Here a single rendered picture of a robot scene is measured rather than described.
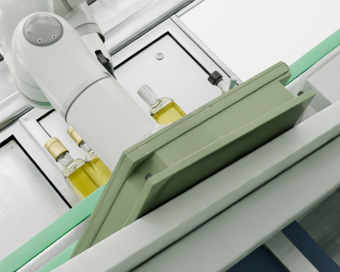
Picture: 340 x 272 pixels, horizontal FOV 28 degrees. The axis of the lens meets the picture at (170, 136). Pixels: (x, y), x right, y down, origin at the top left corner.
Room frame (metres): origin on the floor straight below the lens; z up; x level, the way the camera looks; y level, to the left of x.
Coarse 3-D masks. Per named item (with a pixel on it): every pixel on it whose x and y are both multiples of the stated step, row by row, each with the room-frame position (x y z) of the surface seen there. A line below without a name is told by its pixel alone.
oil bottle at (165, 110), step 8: (152, 104) 1.36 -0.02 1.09; (160, 104) 1.36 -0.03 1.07; (168, 104) 1.36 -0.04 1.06; (176, 104) 1.37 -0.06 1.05; (152, 112) 1.35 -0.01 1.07; (160, 112) 1.35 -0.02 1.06; (168, 112) 1.36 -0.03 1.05; (176, 112) 1.36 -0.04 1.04; (184, 112) 1.37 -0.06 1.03; (160, 120) 1.35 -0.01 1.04; (168, 120) 1.35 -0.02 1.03
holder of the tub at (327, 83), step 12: (336, 60) 1.12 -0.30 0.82; (324, 72) 1.11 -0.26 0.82; (336, 72) 1.12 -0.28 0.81; (312, 84) 1.10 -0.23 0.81; (324, 84) 1.11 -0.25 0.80; (336, 84) 1.11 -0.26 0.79; (324, 96) 1.10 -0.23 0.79; (336, 96) 1.11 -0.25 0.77; (312, 108) 1.16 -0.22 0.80; (300, 120) 1.22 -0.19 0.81
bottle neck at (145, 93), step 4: (140, 88) 1.37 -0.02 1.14; (144, 88) 1.37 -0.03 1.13; (148, 88) 1.38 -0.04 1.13; (140, 92) 1.37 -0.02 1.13; (144, 92) 1.37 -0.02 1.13; (148, 92) 1.37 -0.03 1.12; (152, 92) 1.37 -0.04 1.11; (140, 96) 1.38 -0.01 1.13; (144, 96) 1.37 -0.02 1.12; (148, 96) 1.37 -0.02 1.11; (152, 96) 1.37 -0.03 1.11; (156, 96) 1.38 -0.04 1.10; (144, 100) 1.38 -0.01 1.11; (148, 100) 1.37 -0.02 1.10; (152, 100) 1.37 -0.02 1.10; (148, 104) 1.38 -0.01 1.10
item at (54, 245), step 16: (96, 192) 1.17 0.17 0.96; (80, 208) 1.16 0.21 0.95; (64, 224) 1.15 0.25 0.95; (80, 224) 1.16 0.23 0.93; (32, 240) 1.13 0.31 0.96; (48, 240) 1.14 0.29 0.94; (64, 240) 1.15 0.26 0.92; (16, 256) 1.12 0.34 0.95; (32, 256) 1.12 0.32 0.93; (48, 256) 1.13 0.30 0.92; (64, 256) 1.14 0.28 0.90
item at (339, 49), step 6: (336, 48) 1.13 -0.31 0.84; (330, 54) 1.12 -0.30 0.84; (336, 54) 1.14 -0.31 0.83; (324, 60) 1.12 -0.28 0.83; (330, 60) 1.13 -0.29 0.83; (312, 66) 1.11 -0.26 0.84; (318, 66) 1.11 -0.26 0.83; (306, 72) 1.11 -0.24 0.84; (312, 72) 1.12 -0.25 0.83; (300, 78) 1.12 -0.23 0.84; (306, 78) 1.11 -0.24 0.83; (300, 84) 1.12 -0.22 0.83; (300, 90) 1.15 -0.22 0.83
